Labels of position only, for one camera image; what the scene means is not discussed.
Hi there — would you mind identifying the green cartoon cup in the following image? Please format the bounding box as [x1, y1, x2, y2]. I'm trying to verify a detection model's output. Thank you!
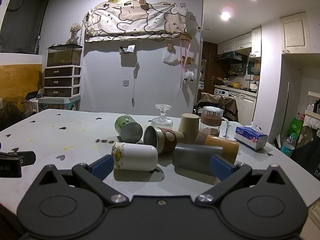
[114, 115, 143, 144]

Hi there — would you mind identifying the amber brown cup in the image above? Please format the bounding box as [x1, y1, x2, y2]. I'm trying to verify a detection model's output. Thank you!
[195, 133, 240, 165]

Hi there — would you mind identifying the white cartoon cup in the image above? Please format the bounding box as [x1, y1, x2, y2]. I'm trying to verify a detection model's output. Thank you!
[111, 142, 158, 171]

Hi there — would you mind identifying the dark grey cup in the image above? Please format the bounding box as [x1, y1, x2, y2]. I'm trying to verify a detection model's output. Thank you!
[172, 144, 223, 176]

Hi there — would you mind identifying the beige cup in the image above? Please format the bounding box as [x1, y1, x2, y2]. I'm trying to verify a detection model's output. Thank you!
[178, 113, 200, 144]

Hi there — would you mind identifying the blue tissue pack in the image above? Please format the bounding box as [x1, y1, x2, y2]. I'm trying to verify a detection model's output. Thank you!
[234, 126, 268, 151]

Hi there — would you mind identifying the plastic water bottle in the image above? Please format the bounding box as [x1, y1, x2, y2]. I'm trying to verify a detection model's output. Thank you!
[281, 133, 297, 157]

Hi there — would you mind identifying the brown covered chair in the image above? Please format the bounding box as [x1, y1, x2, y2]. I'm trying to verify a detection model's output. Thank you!
[196, 93, 239, 122]

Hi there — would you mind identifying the teal patterned cabinet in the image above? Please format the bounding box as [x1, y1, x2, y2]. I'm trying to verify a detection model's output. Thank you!
[38, 96, 81, 111]

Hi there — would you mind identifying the clear stemmed glass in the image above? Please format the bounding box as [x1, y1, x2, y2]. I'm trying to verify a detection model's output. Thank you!
[151, 104, 173, 129]

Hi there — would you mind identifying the white drawer unit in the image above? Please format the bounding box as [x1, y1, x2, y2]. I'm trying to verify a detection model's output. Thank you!
[44, 65, 82, 98]

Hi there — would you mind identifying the white plush toy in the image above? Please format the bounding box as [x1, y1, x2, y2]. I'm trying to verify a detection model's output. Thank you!
[184, 70, 195, 82]

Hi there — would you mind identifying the glass terrarium tank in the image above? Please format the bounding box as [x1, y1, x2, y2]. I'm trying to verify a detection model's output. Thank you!
[47, 43, 82, 67]

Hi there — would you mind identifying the dried flower vase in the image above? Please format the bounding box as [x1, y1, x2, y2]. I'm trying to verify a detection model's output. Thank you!
[67, 23, 81, 44]

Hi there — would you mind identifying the cartoon print fabric cover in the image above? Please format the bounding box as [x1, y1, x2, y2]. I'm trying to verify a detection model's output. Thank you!
[84, 0, 187, 42]

